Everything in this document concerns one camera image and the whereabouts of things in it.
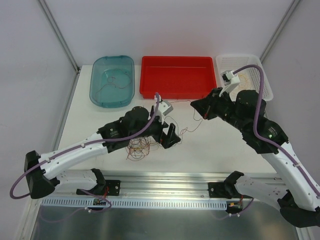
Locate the teal transparent plastic tub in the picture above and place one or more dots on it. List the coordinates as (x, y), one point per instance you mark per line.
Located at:
(112, 82)

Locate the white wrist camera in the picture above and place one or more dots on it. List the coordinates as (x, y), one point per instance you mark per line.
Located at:
(164, 108)
(231, 81)

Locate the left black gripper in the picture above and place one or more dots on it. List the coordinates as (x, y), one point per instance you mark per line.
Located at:
(164, 132)

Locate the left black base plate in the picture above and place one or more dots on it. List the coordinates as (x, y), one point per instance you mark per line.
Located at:
(107, 187)

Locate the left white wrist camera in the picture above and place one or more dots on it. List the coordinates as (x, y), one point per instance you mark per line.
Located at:
(164, 108)

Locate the aluminium mounting rail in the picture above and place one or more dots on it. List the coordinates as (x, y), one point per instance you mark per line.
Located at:
(146, 182)

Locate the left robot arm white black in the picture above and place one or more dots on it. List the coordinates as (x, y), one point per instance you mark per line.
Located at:
(46, 173)

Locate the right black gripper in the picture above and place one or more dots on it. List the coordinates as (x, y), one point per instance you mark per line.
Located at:
(211, 104)

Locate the right aluminium frame post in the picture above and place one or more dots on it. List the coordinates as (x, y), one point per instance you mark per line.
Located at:
(293, 6)

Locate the white slotted cable duct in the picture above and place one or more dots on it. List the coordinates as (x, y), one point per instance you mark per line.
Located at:
(135, 203)

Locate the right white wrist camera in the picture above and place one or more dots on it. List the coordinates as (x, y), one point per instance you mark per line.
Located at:
(231, 81)

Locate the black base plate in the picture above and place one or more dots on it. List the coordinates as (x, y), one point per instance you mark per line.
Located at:
(225, 190)
(107, 187)

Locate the red plastic tray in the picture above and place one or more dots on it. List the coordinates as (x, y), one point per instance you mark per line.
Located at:
(177, 77)

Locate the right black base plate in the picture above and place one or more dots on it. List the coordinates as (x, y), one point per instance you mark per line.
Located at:
(225, 190)

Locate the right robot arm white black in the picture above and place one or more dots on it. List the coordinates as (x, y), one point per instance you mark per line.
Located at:
(297, 202)

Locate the white perforated plastic basket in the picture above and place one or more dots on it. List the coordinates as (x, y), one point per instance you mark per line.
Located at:
(249, 78)

